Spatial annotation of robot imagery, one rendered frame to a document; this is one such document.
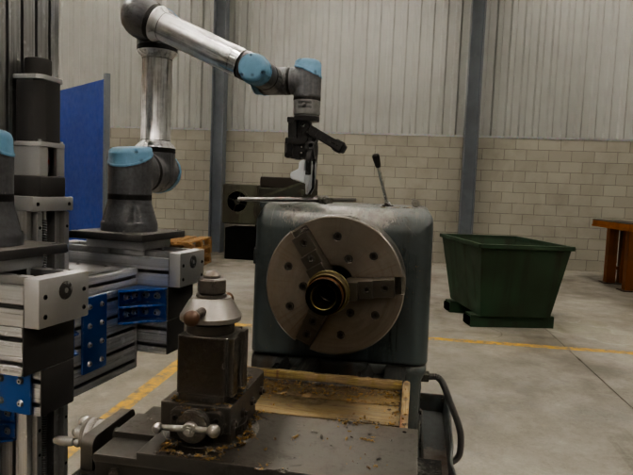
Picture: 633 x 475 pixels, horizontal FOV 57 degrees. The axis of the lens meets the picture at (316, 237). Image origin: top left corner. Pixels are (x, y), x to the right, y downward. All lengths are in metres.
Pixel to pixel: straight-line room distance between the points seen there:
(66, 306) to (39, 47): 0.71
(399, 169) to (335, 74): 2.20
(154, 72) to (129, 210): 0.42
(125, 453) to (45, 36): 1.14
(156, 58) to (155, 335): 0.78
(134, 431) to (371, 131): 10.76
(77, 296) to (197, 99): 11.05
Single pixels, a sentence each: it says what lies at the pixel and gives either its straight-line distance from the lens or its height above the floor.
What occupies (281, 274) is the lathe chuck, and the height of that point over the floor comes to 1.10.
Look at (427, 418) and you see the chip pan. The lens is 2.09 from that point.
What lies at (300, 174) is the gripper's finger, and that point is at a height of 1.33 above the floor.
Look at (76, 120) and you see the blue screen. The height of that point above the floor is 1.94.
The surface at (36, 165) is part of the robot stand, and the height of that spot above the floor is 1.32.
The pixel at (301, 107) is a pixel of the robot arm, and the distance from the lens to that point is 1.61.
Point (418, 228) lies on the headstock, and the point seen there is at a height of 1.21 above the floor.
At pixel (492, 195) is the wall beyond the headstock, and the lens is 11.46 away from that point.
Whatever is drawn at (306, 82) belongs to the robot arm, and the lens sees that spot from 1.62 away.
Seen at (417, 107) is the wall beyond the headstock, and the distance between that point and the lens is 11.51.
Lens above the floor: 1.29
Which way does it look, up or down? 5 degrees down
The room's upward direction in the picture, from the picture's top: 2 degrees clockwise
